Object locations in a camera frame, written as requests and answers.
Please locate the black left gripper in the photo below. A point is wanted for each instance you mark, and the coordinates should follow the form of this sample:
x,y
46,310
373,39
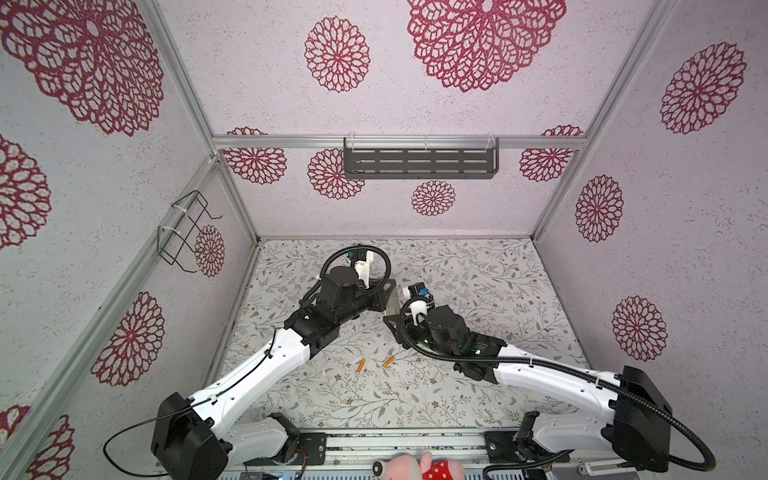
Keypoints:
x,y
379,298

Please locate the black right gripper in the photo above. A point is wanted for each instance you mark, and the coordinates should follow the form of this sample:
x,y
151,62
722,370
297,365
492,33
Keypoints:
x,y
398,334

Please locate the beige remote control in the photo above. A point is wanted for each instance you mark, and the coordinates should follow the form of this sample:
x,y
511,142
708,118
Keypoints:
x,y
394,303

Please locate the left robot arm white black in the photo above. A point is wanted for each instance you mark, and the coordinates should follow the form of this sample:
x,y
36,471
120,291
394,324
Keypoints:
x,y
198,437

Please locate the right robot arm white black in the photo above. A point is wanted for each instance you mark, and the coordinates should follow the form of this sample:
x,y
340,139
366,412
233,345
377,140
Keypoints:
x,y
620,412

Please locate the pink plush toy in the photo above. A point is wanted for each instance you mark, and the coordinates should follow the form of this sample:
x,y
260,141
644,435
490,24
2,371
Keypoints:
x,y
408,467

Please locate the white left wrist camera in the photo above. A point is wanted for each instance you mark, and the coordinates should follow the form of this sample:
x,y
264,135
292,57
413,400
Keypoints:
x,y
361,261

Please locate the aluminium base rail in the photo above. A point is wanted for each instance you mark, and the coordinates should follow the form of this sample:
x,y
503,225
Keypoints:
x,y
351,453

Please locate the dark metal wall shelf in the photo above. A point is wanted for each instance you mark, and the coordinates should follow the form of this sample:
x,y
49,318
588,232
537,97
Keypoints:
x,y
419,163

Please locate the black wire wall basket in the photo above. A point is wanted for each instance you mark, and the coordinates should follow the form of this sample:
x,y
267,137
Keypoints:
x,y
193,243

